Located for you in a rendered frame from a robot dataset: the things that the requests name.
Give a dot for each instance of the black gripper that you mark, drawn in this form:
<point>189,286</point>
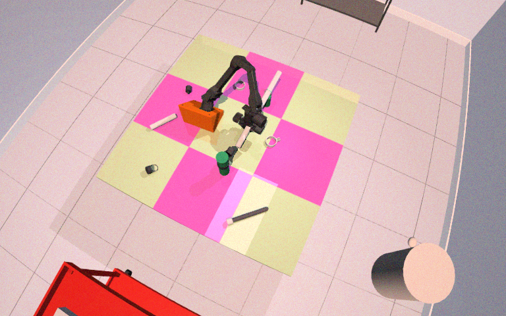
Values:
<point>244,122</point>

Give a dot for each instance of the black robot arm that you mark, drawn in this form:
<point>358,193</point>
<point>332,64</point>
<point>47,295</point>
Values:
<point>254,99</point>

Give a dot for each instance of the green post with cap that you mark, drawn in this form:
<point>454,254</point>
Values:
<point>222,161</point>

